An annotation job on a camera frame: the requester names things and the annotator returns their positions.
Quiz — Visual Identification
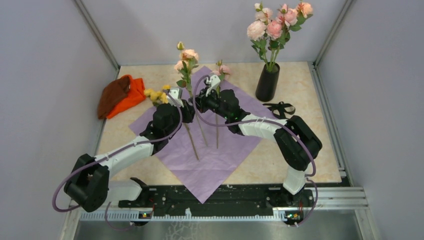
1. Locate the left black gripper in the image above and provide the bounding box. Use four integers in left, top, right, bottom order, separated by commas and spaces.
165, 99, 197, 137

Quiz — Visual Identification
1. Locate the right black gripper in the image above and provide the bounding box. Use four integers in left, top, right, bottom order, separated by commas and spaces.
189, 85, 230, 120

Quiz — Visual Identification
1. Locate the purple wrapping paper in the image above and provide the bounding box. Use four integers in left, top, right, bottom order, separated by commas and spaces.
129, 81, 275, 204

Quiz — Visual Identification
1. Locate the black ribbon with gold lettering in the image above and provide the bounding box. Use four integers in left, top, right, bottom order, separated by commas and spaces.
262, 101, 296, 120

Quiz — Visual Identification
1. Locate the pink flower stem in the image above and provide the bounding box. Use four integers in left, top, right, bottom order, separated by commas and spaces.
247, 2, 273, 65
266, 4, 299, 72
173, 41, 210, 148

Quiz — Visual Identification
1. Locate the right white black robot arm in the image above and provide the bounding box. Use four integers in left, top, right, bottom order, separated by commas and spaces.
189, 88, 323, 206

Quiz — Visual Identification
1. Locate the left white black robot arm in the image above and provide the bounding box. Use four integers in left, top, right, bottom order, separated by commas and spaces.
63, 100, 195, 213

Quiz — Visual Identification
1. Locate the black vase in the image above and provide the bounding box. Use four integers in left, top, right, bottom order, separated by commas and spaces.
255, 63, 280, 102

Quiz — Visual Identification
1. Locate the peach flower stem in vase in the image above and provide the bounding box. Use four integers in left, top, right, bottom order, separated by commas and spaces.
271, 0, 314, 72

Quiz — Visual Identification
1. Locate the yellow rose bunch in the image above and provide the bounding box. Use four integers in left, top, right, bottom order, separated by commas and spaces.
143, 84, 200, 162

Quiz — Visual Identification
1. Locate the orange cloth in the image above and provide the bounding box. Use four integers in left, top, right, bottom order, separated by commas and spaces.
106, 74, 146, 119

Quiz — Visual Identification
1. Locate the brown cloth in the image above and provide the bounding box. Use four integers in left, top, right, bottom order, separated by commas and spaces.
96, 75, 131, 120

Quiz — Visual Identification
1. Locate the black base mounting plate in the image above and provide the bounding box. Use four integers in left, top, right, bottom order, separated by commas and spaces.
118, 183, 315, 209

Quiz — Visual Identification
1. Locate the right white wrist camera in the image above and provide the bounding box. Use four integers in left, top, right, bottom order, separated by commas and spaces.
203, 73, 221, 96

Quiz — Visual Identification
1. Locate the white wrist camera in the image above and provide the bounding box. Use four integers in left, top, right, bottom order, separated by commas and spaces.
167, 87, 184, 107
203, 73, 221, 96

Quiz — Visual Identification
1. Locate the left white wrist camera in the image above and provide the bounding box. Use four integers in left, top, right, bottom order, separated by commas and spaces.
167, 87, 184, 107

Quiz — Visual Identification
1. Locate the right aluminium frame post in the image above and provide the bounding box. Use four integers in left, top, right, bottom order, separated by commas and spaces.
313, 0, 357, 69

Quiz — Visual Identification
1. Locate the aluminium corner frame post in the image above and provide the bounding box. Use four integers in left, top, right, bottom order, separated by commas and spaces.
72, 0, 121, 72

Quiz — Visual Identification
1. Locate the aluminium front rail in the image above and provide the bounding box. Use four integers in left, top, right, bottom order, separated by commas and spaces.
79, 185, 369, 224

